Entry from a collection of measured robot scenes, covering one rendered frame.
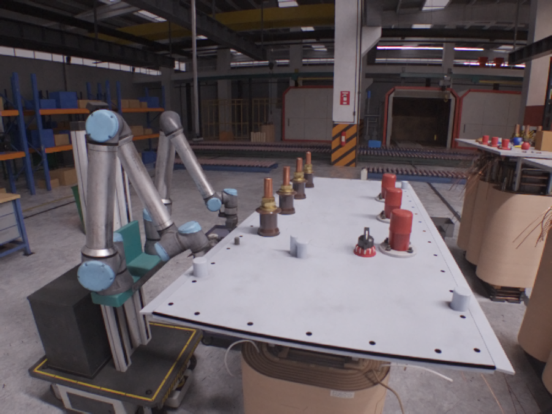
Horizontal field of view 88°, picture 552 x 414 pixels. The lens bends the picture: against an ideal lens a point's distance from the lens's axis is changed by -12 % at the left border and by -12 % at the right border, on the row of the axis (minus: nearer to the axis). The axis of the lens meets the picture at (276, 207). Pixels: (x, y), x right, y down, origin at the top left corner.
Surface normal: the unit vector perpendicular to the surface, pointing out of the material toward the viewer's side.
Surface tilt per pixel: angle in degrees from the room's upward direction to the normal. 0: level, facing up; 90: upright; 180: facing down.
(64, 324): 90
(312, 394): 90
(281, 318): 0
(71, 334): 90
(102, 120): 83
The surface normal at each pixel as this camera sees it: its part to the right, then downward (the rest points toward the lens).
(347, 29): -0.27, 0.27
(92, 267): 0.24, 0.36
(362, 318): 0.00, -0.96
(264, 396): -0.49, 0.24
